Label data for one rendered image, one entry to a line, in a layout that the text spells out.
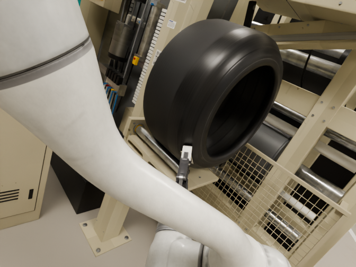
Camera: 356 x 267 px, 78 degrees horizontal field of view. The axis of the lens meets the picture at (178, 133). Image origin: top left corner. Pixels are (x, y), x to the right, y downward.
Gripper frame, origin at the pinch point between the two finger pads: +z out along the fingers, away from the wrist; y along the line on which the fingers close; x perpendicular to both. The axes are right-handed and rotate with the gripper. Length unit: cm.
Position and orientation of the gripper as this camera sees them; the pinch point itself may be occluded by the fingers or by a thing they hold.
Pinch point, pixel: (186, 154)
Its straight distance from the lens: 71.7
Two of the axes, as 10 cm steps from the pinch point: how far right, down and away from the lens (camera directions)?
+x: 9.9, 0.9, -1.1
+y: 0.1, 7.2, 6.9
